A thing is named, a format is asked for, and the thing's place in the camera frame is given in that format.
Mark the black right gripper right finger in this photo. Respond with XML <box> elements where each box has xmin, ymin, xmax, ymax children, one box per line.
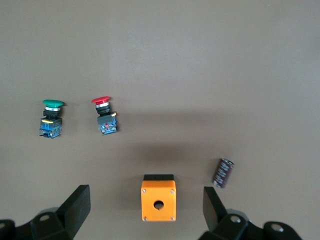
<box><xmin>198</xmin><ymin>186</ymin><xmax>303</xmax><ymax>240</ymax></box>

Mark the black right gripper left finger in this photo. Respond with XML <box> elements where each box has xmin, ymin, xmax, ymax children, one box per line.
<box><xmin>0</xmin><ymin>184</ymin><xmax>91</xmax><ymax>240</ymax></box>

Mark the red push button switch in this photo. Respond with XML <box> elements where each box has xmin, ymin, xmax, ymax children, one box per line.
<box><xmin>91</xmin><ymin>95</ymin><xmax>118</xmax><ymax>136</ymax></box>

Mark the orange button enclosure box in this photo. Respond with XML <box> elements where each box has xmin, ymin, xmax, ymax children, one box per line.
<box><xmin>140</xmin><ymin>174</ymin><xmax>177</xmax><ymax>223</ymax></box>

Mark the green push button switch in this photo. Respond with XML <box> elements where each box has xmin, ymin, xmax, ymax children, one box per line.
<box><xmin>38</xmin><ymin>99</ymin><xmax>65</xmax><ymax>139</ymax></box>

